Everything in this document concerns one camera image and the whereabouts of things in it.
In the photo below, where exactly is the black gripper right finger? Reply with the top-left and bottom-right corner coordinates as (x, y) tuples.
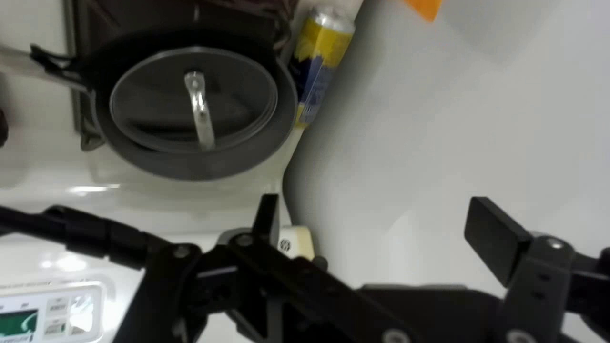
(463, 194), (610, 343)

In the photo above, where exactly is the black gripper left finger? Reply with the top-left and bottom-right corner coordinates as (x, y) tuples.
(0, 192), (409, 343)

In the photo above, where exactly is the glass lid with metal handle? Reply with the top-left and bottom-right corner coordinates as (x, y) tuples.
(106, 53), (282, 154)

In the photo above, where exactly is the white gas stove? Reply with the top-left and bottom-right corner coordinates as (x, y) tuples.
(0, 0), (320, 343)

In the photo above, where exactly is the yellow spray can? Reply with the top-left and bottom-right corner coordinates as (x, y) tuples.
(289, 0), (358, 129)

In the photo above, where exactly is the orange and white food bag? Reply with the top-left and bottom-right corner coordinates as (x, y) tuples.
(402, 0), (446, 24)

